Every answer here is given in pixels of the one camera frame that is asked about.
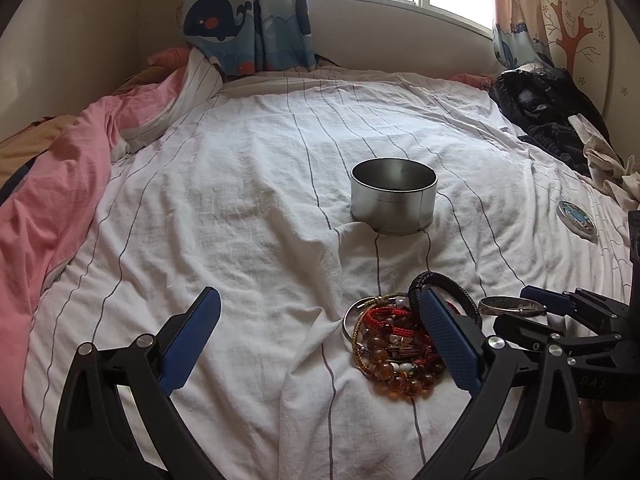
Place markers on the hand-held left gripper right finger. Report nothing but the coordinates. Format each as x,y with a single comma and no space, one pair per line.
450,340

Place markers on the coral red cloth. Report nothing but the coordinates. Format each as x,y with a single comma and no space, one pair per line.
472,81

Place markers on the black jacket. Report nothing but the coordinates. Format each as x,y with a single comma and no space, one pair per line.
545,105

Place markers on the cream cloth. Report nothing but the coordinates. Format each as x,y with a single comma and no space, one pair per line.
607,170

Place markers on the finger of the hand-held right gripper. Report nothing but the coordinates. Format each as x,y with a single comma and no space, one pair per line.
525,330
545,297

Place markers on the person's right hand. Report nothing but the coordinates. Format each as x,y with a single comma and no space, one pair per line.
615,420

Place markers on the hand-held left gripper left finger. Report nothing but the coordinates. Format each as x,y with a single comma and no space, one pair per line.
192,340

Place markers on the round metal tin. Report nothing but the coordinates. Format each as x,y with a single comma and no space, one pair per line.
390,210

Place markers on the pink whale print curtain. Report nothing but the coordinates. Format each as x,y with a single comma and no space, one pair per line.
515,20

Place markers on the silver bangle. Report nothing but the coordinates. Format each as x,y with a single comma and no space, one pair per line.
346,325
500,305

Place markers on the round tin lid blue print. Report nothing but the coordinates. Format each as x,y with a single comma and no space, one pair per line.
577,217

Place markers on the pink duvet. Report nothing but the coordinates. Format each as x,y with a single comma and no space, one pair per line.
45,220

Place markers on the white striped bedsheet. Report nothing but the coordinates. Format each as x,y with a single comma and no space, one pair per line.
240,185

